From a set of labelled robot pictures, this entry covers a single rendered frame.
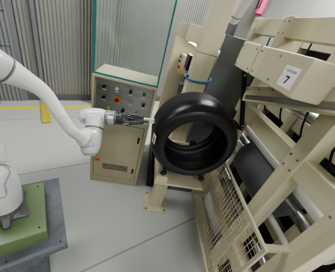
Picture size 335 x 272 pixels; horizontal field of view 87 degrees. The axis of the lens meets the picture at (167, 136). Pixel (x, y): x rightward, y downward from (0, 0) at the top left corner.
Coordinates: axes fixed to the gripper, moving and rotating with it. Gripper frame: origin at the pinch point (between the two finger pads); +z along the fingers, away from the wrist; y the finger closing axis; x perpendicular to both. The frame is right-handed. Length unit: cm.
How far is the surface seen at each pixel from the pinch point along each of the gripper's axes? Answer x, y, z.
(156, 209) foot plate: 125, 23, 14
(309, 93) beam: -36, -35, 60
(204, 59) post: -35, 27, 34
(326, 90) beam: -38, -35, 66
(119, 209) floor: 120, 19, -27
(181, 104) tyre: -14.5, -5.3, 17.7
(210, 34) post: -49, 27, 34
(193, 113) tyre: -12.9, -11.1, 24.2
